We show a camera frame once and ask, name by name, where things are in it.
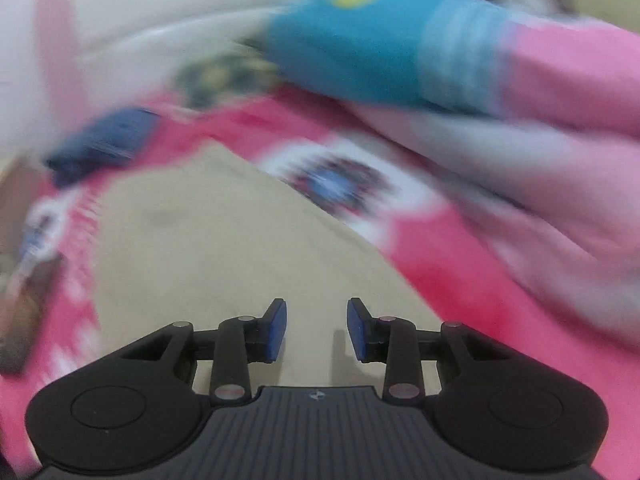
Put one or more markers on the pink grey floral duvet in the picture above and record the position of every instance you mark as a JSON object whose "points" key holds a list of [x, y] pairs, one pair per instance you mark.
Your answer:
{"points": [[559, 209]]}

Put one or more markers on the pink white padded headboard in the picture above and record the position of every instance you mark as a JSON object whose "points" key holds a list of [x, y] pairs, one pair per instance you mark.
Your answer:
{"points": [[100, 54]]}

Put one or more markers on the pink floral fleece bedsheet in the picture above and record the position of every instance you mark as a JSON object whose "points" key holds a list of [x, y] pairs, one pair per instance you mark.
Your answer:
{"points": [[454, 273]]}

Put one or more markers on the green plaid pillow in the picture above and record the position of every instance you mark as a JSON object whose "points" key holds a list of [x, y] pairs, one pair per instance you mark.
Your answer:
{"points": [[236, 73]]}

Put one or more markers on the beige khaki trousers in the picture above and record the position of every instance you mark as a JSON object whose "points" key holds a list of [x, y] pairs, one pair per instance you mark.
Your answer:
{"points": [[213, 237]]}

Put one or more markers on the folded blue denim garment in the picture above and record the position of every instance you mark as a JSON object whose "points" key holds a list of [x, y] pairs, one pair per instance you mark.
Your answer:
{"points": [[113, 140]]}

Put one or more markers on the blue pink striped pillow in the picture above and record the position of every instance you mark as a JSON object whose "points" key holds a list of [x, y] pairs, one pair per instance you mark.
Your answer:
{"points": [[467, 56]]}

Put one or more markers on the black smartphone lit screen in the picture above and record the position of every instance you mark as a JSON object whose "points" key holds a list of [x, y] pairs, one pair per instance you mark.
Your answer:
{"points": [[24, 296]]}

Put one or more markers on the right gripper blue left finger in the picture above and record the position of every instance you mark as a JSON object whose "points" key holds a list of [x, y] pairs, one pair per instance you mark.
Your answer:
{"points": [[234, 345]]}

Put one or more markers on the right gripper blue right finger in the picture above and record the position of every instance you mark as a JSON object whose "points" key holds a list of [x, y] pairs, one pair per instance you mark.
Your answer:
{"points": [[399, 345]]}

